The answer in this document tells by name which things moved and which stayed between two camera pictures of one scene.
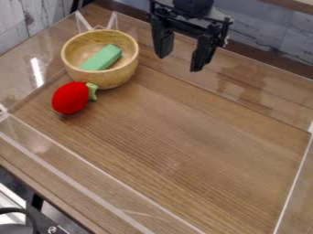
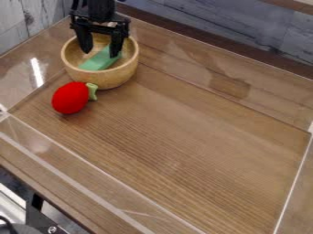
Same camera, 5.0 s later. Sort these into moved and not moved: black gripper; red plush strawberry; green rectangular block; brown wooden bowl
Moved: black gripper
Not moved: red plush strawberry; brown wooden bowl; green rectangular block
